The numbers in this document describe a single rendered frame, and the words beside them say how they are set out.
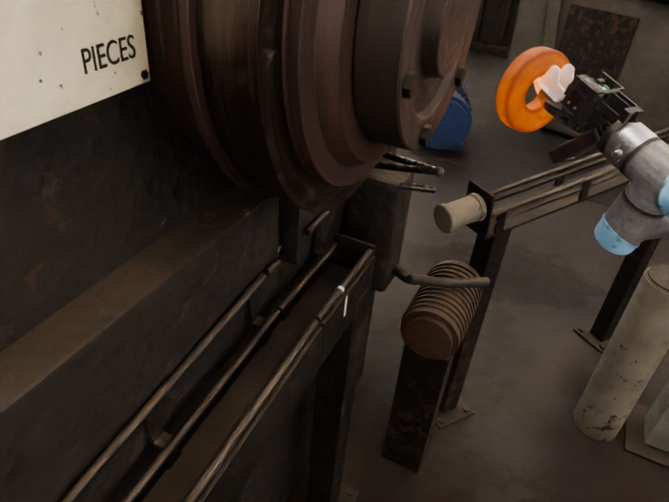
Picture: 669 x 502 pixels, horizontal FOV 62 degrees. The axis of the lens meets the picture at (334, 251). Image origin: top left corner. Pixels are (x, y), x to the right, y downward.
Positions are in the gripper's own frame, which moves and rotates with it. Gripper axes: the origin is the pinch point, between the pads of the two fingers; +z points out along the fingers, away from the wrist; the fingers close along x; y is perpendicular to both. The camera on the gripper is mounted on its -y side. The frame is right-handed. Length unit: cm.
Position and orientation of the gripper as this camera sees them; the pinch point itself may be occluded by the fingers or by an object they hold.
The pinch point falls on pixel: (538, 81)
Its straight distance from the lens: 115.7
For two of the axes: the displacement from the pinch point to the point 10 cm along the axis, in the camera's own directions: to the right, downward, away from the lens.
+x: -8.7, 2.2, -4.4
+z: -4.5, -7.3, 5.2
